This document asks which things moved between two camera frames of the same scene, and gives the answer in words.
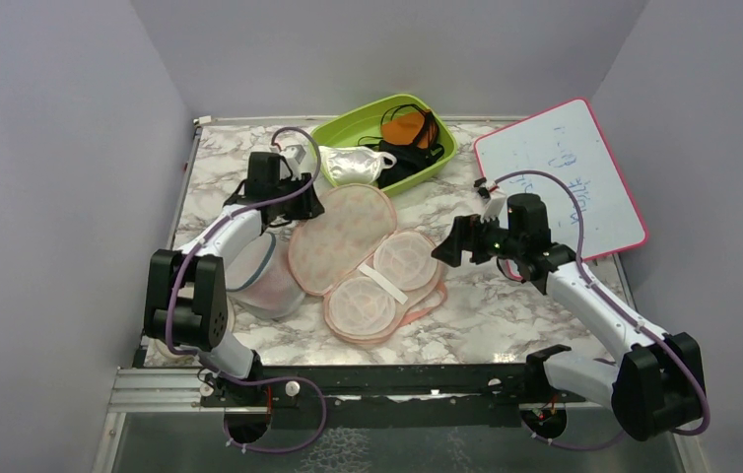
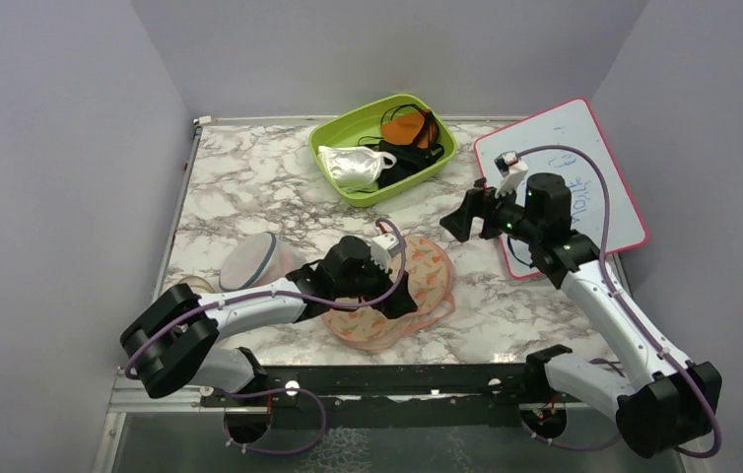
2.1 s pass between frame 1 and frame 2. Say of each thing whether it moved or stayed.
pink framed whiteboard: stayed
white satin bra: stayed
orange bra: stayed
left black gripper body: moved
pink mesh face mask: stayed
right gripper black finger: moved
